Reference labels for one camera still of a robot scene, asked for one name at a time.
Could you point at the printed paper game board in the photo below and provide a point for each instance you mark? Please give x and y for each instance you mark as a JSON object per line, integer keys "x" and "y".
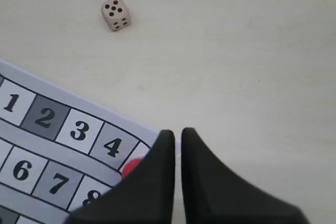
{"x": 59, "y": 152}

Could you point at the beige wooden die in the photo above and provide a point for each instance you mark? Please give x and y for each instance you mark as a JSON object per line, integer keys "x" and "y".
{"x": 116, "y": 14}

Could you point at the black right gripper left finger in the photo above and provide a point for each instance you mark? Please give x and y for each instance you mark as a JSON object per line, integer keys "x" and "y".
{"x": 145, "y": 195}

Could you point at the red cylinder game piece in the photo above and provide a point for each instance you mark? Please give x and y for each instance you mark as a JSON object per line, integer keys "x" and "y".
{"x": 130, "y": 166}

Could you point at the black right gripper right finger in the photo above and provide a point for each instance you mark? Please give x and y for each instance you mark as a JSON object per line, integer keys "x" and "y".
{"x": 213, "y": 193}

